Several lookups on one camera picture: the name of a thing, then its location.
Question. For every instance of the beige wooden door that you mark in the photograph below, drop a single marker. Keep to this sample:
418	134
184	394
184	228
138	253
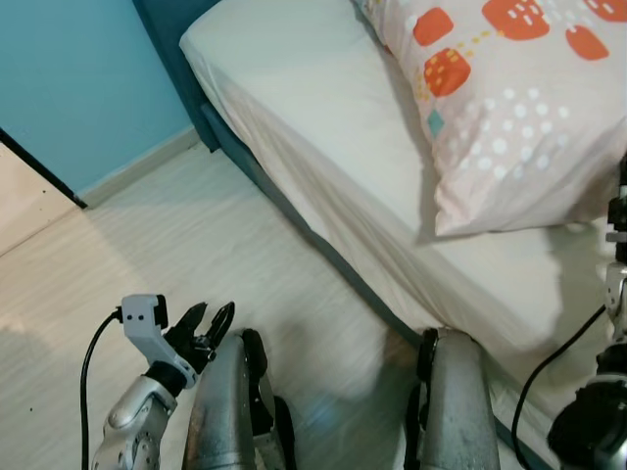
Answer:
34	196

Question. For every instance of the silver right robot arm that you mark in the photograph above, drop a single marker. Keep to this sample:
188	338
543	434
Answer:
593	421

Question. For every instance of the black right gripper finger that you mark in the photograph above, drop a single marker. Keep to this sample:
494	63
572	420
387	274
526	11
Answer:
622	176

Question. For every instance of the white skirting board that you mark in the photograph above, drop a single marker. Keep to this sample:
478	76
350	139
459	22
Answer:
137	166

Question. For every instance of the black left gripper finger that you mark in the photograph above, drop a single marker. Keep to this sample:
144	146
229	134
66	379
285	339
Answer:
220	321
192	319

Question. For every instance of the beige sheeted bed mattress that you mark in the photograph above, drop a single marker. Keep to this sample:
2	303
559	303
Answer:
343	147

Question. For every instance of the silver right robot leg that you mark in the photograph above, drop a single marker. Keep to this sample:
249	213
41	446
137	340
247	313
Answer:
456	401

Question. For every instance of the teal upholstered headboard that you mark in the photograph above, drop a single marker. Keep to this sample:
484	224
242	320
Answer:
176	39

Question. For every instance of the pink patterned pillow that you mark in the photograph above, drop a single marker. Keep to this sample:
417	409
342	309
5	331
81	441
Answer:
529	108

